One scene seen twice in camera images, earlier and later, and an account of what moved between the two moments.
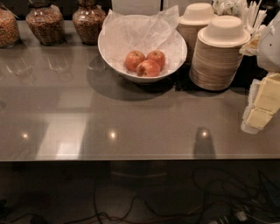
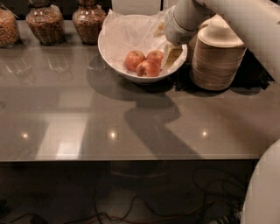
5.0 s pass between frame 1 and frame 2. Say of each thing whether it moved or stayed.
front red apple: stayed
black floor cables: stayed
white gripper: moved
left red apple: stayed
